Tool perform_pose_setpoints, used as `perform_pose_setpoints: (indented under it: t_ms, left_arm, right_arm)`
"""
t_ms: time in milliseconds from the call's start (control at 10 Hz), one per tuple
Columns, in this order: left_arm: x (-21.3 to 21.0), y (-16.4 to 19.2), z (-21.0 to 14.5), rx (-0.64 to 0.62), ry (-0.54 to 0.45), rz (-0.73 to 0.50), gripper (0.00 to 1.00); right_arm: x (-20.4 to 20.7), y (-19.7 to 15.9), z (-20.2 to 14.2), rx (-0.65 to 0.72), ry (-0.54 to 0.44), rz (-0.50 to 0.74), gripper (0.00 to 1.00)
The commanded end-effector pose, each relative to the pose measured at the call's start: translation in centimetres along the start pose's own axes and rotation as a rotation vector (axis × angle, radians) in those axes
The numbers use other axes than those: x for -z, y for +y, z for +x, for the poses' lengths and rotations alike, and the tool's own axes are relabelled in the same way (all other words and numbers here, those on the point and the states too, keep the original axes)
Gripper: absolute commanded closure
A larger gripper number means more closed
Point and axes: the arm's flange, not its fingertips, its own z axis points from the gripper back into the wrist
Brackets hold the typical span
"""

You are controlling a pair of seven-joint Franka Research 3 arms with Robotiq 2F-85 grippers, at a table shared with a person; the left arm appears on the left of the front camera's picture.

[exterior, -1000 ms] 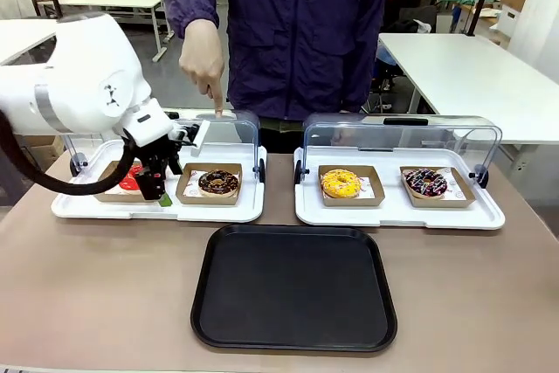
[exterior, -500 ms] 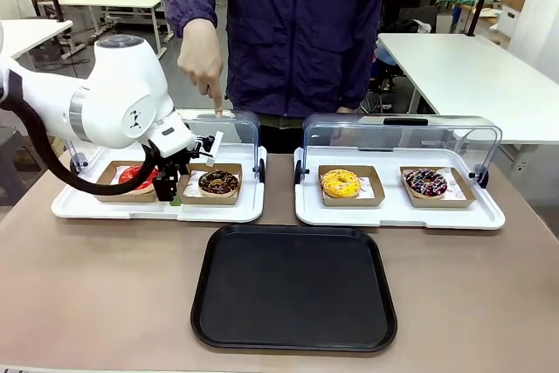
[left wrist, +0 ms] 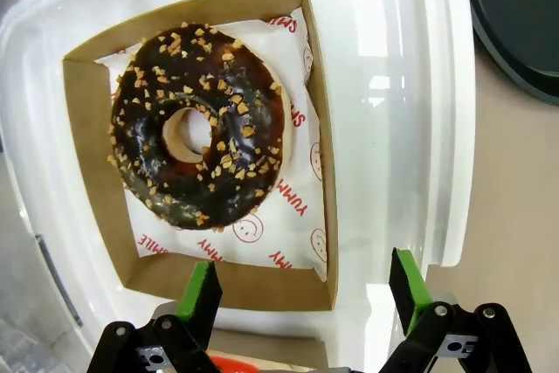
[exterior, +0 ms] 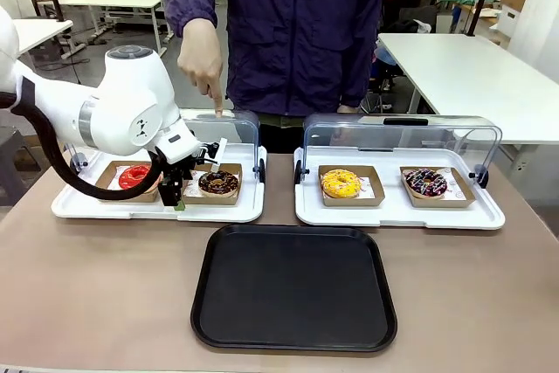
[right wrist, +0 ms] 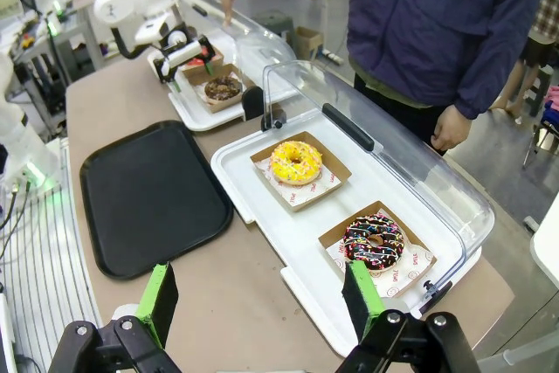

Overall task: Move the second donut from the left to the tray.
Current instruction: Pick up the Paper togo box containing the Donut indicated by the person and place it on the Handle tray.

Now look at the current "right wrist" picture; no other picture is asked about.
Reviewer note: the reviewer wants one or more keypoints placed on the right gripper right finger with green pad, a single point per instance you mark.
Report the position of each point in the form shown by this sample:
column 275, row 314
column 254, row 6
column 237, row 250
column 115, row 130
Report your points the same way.
column 362, row 303

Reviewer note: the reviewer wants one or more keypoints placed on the grey plastic stool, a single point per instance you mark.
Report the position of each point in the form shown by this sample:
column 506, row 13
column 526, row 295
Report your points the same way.
column 275, row 23

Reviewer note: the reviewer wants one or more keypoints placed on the red glazed donut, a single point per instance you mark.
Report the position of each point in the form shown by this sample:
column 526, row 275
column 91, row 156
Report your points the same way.
column 196, row 61

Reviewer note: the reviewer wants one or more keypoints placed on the white display case base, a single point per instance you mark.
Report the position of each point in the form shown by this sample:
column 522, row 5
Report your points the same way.
column 188, row 112

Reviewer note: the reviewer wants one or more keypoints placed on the white power strip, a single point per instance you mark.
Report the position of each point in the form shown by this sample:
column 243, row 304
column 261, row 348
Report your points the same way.
column 333, row 57

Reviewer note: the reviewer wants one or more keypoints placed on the bystander in plaid shirt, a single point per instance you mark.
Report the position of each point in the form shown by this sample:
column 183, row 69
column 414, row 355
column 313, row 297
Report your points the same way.
column 548, row 6

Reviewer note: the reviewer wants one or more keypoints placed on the open cardboard box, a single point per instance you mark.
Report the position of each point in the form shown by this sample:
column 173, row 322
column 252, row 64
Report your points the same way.
column 308, row 43

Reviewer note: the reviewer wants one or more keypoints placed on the white display tray, clear lid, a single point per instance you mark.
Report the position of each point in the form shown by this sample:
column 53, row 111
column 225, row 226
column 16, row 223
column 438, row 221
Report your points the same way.
column 301, row 242

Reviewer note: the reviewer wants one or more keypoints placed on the brown cardboard donut tray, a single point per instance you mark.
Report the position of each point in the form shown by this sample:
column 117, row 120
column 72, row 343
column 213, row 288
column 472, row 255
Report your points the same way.
column 333, row 239
column 267, row 152
column 216, row 57
column 219, row 106

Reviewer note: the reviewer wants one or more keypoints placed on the chocolate nut donut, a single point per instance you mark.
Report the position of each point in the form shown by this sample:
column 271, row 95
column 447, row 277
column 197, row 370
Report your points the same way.
column 214, row 90

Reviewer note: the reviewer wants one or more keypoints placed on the chocolate donut coloured sprinkles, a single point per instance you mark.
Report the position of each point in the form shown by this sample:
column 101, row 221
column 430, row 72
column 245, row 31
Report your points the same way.
column 358, row 250

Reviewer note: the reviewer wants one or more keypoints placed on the clear display case lid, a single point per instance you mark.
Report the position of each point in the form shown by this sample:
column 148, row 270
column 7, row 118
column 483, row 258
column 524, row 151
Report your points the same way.
column 415, row 181

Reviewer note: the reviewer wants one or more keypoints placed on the person's left hand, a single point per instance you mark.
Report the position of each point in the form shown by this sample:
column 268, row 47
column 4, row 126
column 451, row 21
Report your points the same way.
column 452, row 128

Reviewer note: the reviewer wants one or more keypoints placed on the white printed paper liner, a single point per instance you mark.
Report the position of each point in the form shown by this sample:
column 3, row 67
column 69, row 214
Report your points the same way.
column 411, row 272
column 308, row 193

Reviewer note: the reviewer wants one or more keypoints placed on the yellow sprinkled donut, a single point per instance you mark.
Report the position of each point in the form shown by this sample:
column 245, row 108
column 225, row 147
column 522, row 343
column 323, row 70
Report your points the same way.
column 284, row 167

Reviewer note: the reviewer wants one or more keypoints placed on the person's black trousers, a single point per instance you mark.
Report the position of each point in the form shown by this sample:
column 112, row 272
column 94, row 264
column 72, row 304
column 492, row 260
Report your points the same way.
column 393, row 115

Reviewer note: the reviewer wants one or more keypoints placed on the person's left forearm navy sleeve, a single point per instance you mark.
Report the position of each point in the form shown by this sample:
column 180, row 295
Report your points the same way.
column 495, row 80

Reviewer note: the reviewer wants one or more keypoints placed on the black plastic serving tray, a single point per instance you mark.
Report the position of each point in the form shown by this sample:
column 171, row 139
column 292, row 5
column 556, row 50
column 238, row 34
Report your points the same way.
column 153, row 198

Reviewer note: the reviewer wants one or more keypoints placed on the cluttered background workbench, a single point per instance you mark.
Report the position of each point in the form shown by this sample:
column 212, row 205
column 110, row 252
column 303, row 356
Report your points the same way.
column 48, row 50

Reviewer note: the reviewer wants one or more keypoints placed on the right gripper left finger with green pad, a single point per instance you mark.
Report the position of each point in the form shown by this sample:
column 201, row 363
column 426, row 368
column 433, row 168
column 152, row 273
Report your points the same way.
column 157, row 303

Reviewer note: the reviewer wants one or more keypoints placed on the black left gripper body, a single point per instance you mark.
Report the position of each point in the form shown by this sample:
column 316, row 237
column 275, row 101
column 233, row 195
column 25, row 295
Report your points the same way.
column 174, row 47

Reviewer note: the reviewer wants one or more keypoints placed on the far white display tray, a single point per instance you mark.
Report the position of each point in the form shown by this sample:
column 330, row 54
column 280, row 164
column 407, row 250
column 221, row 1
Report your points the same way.
column 262, row 45

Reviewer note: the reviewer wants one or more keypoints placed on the finger of the left gripper with green tip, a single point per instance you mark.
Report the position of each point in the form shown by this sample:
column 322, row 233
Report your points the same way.
column 176, row 85
column 208, row 68

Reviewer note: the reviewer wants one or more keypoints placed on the metal frame chair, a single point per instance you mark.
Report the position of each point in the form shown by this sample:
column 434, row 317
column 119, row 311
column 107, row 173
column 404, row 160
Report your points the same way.
column 541, row 141

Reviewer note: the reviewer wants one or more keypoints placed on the navy blue jacket torso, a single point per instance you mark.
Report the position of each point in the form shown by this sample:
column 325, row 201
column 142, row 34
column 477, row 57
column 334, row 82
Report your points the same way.
column 415, row 19

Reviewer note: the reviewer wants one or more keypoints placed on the ribbed metal bench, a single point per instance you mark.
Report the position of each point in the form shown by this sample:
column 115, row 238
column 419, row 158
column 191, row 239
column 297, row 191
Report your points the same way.
column 39, row 259

